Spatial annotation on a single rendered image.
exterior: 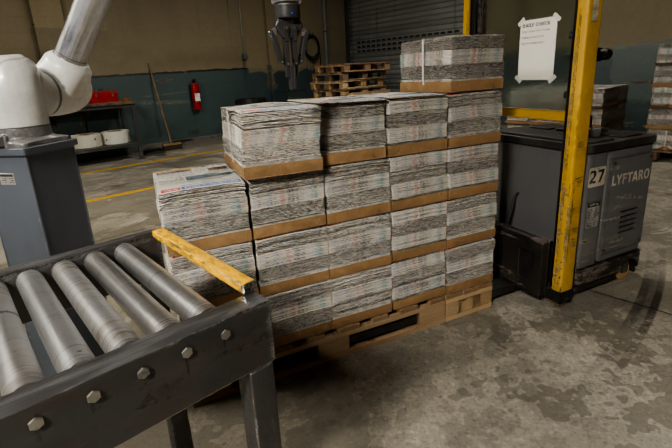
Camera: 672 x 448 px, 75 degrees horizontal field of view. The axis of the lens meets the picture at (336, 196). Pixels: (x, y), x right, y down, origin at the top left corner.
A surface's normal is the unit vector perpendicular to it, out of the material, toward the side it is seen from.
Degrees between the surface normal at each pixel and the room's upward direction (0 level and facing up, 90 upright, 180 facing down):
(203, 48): 90
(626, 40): 90
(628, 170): 90
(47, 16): 90
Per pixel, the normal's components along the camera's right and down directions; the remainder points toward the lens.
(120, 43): 0.67, 0.17
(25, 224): -0.23, 0.28
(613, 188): 0.43, 0.22
